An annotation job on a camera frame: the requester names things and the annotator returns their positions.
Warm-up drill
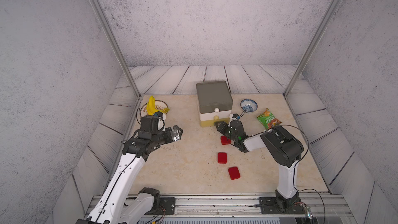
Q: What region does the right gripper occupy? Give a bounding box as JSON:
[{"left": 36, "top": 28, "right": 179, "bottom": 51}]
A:
[{"left": 215, "top": 121, "right": 238, "bottom": 144}]

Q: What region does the white drawer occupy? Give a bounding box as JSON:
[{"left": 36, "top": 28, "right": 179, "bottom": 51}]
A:
[{"left": 199, "top": 110, "right": 232, "bottom": 121}]

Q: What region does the red brooch box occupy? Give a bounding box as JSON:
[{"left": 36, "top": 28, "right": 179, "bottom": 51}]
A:
[
  {"left": 228, "top": 167, "right": 240, "bottom": 180},
  {"left": 220, "top": 136, "right": 231, "bottom": 145},
  {"left": 217, "top": 152, "right": 228, "bottom": 164}
]

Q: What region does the grey top drawer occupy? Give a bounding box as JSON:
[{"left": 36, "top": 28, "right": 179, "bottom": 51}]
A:
[{"left": 196, "top": 80, "right": 233, "bottom": 114}]

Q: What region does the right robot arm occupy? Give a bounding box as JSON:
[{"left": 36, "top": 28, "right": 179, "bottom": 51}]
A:
[{"left": 214, "top": 120, "right": 304, "bottom": 213}]

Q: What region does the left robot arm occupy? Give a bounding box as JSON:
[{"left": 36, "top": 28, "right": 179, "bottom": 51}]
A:
[{"left": 77, "top": 112, "right": 183, "bottom": 224}]

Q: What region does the three-drawer storage cabinet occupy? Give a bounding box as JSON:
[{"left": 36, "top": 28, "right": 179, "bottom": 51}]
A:
[{"left": 196, "top": 80, "right": 233, "bottom": 128}]

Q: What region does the cream round plate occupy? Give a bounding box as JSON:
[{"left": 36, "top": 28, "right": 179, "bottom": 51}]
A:
[{"left": 136, "top": 100, "right": 169, "bottom": 120}]

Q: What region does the yellow banana bunch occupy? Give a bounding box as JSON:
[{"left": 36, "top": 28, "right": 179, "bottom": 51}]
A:
[{"left": 147, "top": 96, "right": 170, "bottom": 115}]

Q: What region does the blue white porcelain bowl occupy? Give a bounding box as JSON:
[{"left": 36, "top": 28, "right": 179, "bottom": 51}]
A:
[{"left": 240, "top": 99, "right": 258, "bottom": 113}]

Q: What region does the green snack bag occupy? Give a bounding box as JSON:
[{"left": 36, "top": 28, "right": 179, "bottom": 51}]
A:
[{"left": 257, "top": 108, "right": 282, "bottom": 130}]

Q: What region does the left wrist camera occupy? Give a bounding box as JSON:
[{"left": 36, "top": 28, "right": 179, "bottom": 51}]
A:
[{"left": 153, "top": 111, "right": 166, "bottom": 131}]

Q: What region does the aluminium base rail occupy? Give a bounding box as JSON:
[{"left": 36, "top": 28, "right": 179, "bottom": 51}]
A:
[{"left": 139, "top": 192, "right": 356, "bottom": 224}]

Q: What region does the left metal frame post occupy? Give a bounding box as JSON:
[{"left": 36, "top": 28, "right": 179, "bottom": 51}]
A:
[{"left": 89, "top": 0, "right": 141, "bottom": 97}]

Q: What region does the metal frame post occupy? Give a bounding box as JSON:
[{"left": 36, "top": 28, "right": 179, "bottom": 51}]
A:
[
  {"left": 89, "top": 0, "right": 141, "bottom": 97},
  {"left": 283, "top": 0, "right": 342, "bottom": 99}
]

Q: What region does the right metal frame post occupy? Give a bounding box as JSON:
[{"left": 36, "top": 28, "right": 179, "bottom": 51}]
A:
[{"left": 283, "top": 0, "right": 342, "bottom": 99}]

